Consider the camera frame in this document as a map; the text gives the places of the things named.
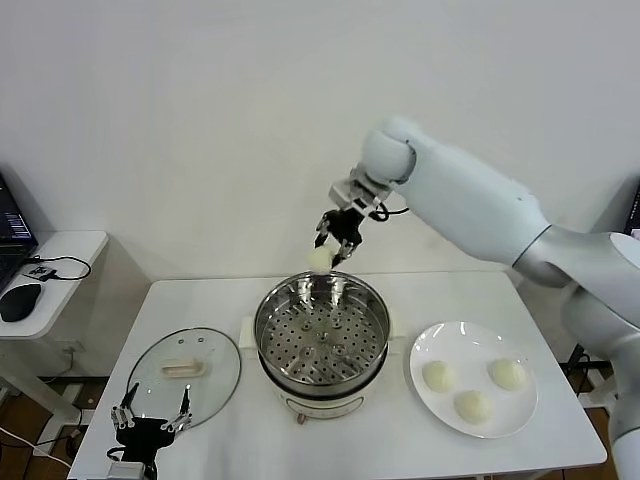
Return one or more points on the small black usb hub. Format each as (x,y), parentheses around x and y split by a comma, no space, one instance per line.
(40,273)

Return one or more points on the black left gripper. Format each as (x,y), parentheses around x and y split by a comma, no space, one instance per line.
(145,437)

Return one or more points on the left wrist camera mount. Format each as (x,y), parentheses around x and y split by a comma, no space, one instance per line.
(127,471)

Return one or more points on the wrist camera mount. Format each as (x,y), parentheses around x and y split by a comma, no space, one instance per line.
(127,471)
(352,192)

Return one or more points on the black computer mouse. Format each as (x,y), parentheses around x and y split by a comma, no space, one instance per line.
(20,302)

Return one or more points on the white round plate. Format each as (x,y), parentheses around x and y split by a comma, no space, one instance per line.
(470,350)

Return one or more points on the black laptop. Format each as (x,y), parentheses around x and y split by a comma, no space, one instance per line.
(10,240)
(635,210)

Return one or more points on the labelled white side table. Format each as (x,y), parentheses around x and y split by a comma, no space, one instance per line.
(602,387)

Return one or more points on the cream electric cooking pot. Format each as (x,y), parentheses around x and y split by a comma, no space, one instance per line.
(325,402)

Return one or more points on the glass pot lid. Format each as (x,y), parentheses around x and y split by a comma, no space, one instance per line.
(182,369)

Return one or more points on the white wall outlet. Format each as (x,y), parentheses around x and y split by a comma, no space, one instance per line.
(70,346)

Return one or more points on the stainless steel steamer basket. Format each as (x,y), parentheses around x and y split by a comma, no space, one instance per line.
(325,325)

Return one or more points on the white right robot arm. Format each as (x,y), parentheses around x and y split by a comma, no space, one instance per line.
(475,200)

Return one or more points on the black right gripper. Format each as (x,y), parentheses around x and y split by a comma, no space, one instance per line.
(345,227)

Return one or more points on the white steamed baozi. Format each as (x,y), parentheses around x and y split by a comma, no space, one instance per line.
(472,407)
(509,374)
(320,259)
(440,376)

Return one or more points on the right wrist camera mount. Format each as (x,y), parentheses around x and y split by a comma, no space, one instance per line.
(352,192)

